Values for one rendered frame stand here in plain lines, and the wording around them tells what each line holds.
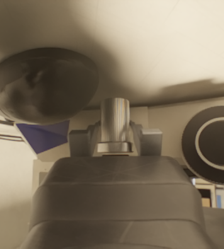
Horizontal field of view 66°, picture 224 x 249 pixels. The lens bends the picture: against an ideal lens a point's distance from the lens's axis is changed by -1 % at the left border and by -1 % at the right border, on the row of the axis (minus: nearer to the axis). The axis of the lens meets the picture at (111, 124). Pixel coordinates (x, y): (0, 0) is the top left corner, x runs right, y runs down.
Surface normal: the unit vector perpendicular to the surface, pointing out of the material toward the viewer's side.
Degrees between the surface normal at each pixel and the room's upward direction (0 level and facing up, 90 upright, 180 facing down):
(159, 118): 90
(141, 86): 0
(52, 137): 49
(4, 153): 90
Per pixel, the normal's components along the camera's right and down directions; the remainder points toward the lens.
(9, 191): 0.87, -0.09
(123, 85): 0.01, 0.99
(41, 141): -0.34, 0.56
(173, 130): -0.49, -0.13
